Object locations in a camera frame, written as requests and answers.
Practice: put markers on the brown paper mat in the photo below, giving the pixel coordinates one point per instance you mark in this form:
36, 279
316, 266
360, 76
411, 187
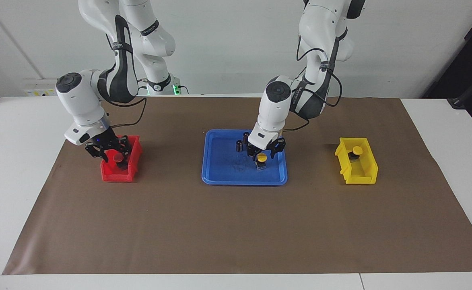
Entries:
219, 229

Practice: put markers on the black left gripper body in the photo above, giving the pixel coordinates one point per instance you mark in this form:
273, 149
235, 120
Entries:
266, 150

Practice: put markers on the green lit base plug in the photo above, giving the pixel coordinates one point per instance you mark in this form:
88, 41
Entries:
176, 86

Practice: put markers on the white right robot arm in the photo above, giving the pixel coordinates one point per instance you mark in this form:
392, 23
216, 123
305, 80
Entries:
83, 100

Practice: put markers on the blue plastic tray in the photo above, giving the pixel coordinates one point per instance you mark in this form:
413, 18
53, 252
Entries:
219, 169

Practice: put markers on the black cylinder part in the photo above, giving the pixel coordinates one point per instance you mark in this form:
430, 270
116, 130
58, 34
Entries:
245, 137
239, 146

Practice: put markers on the yellow push button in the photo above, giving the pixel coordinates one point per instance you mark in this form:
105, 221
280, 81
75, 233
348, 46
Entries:
262, 159
357, 151

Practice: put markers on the yellow plastic bin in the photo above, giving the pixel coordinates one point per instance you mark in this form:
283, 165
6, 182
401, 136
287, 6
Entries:
358, 171

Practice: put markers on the red push button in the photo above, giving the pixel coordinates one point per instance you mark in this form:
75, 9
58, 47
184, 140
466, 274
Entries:
118, 157

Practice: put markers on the white wall socket box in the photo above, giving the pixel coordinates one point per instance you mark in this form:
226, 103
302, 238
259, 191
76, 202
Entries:
38, 89

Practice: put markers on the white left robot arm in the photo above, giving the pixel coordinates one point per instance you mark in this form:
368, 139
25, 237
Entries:
274, 108

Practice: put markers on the red plastic bin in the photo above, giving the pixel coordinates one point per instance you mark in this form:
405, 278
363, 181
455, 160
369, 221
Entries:
113, 173

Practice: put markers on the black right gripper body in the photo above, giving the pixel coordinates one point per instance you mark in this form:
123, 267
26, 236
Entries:
107, 145

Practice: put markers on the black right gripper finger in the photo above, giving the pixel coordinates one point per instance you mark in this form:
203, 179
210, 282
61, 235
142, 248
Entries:
127, 156
104, 157

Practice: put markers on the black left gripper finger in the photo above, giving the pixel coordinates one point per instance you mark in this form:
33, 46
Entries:
274, 153
252, 156

